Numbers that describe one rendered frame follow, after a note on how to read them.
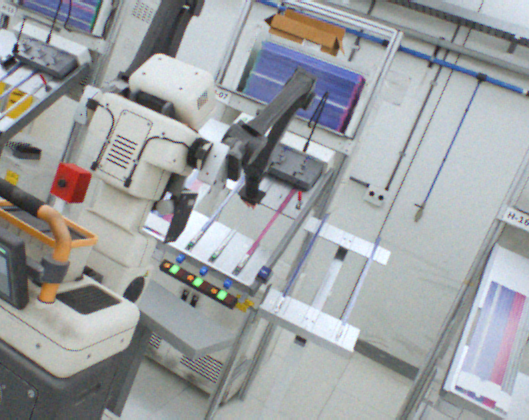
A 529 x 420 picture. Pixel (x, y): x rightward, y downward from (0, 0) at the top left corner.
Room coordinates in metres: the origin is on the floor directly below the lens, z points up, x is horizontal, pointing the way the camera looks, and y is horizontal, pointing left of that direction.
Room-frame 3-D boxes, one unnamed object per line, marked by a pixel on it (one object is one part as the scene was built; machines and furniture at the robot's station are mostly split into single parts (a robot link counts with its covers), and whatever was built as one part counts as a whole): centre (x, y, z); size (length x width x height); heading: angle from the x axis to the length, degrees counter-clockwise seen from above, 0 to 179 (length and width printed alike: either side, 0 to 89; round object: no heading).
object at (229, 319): (2.59, 0.09, 0.31); 0.70 x 0.65 x 0.62; 73
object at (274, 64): (2.45, 0.06, 1.52); 0.51 x 0.13 x 0.27; 73
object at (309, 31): (2.77, 0.08, 1.82); 0.68 x 0.30 x 0.20; 73
